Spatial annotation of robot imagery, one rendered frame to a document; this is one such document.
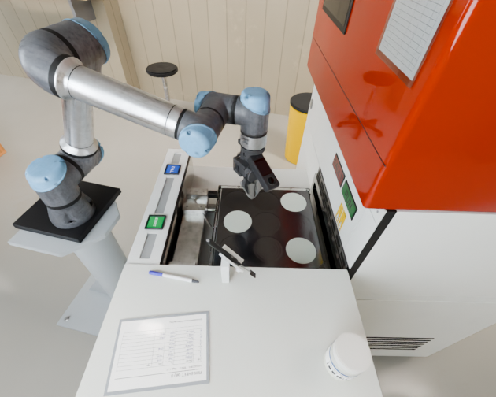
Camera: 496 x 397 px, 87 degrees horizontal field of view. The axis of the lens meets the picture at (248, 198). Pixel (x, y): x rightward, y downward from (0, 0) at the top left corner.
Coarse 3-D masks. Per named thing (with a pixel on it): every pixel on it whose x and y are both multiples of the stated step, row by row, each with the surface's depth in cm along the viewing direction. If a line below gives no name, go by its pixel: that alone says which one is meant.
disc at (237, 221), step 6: (228, 216) 95; (234, 216) 95; (240, 216) 95; (246, 216) 95; (228, 222) 93; (234, 222) 93; (240, 222) 93; (246, 222) 93; (228, 228) 91; (234, 228) 91; (240, 228) 91; (246, 228) 91
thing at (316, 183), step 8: (312, 184) 111; (320, 184) 102; (312, 192) 110; (320, 192) 99; (320, 200) 98; (320, 208) 103; (320, 216) 100; (328, 216) 91; (320, 224) 97; (328, 224) 88; (320, 232) 97; (328, 232) 88; (328, 240) 92; (328, 248) 90; (336, 248) 82; (328, 256) 88; (336, 256) 80; (328, 264) 87; (336, 264) 80
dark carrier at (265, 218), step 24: (240, 192) 103; (264, 192) 104; (288, 192) 104; (264, 216) 95; (288, 216) 96; (312, 216) 96; (216, 240) 87; (240, 240) 88; (264, 240) 88; (288, 240) 88; (312, 240) 89; (216, 264) 81; (264, 264) 82; (288, 264) 82; (312, 264) 82
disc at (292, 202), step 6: (282, 198) 102; (288, 198) 102; (294, 198) 102; (300, 198) 102; (282, 204) 100; (288, 204) 100; (294, 204) 100; (300, 204) 100; (294, 210) 98; (300, 210) 98
